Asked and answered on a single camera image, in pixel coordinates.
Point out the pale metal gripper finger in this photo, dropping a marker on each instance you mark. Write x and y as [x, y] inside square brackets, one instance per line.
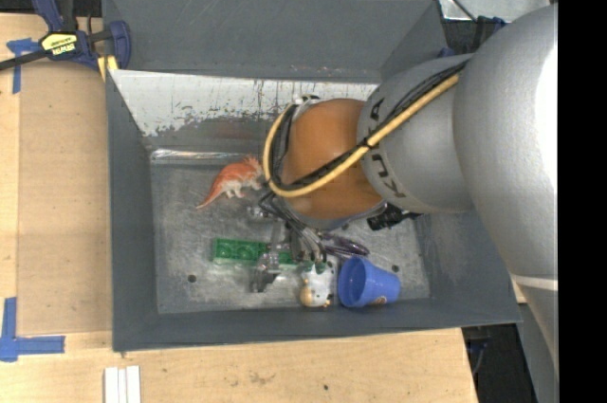
[256, 214]
[266, 268]

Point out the green flat block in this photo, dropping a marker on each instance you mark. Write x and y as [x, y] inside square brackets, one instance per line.
[234, 250]

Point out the orange toy dinosaur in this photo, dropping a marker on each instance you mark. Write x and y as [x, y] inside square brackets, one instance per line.
[233, 179]

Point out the white toy cow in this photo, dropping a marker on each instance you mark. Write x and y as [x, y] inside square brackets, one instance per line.
[317, 287]

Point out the blue plastic cup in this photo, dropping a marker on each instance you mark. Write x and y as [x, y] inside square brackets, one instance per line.
[367, 285]

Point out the grey metal bin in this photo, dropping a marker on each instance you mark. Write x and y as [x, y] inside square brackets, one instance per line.
[199, 31]

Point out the pale wood board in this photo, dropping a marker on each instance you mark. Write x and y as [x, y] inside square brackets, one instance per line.
[61, 202]

